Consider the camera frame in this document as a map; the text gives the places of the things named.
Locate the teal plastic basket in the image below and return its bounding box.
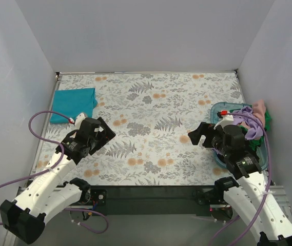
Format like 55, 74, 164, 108
210, 102, 268, 170

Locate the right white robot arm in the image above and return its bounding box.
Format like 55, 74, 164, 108
188, 122, 292, 245

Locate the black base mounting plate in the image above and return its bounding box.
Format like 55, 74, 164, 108
61, 186, 235, 218

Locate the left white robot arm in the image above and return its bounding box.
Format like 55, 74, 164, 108
0, 114, 115, 244

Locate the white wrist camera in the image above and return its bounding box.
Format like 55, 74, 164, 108
214, 110, 234, 129
69, 112, 88, 130

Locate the floral table mat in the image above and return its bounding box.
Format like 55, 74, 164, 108
32, 72, 271, 187

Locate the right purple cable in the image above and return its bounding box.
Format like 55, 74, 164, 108
207, 110, 274, 246

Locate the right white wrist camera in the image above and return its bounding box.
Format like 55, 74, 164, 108
214, 110, 234, 129

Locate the pink t shirt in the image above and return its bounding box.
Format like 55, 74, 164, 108
238, 99, 266, 130

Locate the folded teal t shirt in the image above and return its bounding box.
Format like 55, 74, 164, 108
52, 88, 98, 119

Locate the purple t shirt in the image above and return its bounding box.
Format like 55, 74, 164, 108
230, 103, 266, 140

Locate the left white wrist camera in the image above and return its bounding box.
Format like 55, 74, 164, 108
69, 112, 88, 130

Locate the green t shirt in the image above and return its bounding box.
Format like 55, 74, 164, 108
247, 110, 272, 151

